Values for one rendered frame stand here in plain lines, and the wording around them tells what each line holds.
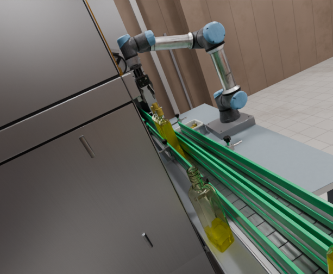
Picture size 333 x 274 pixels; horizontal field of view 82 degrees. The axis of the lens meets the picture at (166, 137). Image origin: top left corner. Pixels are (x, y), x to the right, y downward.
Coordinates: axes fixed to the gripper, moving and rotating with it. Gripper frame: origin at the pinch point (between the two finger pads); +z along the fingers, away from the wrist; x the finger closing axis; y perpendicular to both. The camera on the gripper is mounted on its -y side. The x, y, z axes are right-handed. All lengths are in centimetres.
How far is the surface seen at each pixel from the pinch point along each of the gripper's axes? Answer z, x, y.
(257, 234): 24, -1, 86
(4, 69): -29, -33, 67
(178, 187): 33, -10, 45
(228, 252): 33, -8, 80
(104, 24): -65, 2, -96
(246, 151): 46, 35, 28
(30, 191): -4, -44, 68
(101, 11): -75, 5, -96
